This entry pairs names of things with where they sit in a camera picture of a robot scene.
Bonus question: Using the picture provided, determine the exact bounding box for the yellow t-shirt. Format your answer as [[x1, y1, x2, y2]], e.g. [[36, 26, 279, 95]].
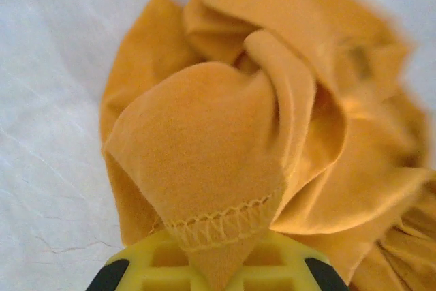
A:
[[98, 0, 436, 291]]

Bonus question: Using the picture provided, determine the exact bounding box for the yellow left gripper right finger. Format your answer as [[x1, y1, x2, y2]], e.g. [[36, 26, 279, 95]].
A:
[[238, 232, 352, 291]]

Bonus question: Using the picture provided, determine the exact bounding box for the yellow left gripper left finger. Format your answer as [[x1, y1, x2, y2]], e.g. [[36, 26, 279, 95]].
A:
[[84, 229, 207, 291]]

